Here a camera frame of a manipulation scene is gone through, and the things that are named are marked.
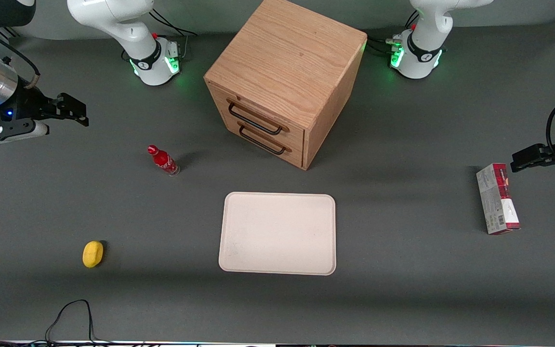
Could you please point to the beige rectangular tray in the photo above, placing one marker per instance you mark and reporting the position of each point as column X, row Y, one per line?
column 277, row 233

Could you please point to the wooden oak cabinet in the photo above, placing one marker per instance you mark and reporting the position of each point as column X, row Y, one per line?
column 287, row 53

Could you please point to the red soda bottle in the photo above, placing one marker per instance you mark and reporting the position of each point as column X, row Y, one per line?
column 164, row 161

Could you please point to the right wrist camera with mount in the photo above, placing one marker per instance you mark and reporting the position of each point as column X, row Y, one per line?
column 7, row 132

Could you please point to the yellow lemon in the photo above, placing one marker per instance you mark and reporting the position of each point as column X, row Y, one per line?
column 92, row 254

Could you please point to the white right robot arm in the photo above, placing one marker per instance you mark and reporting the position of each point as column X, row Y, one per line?
column 113, row 19

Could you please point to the red and white carton box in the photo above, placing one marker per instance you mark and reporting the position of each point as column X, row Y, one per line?
column 496, row 202

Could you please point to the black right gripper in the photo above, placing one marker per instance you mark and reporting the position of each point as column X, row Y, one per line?
column 26, row 105

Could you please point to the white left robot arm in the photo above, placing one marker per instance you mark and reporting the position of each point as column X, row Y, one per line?
column 424, row 48

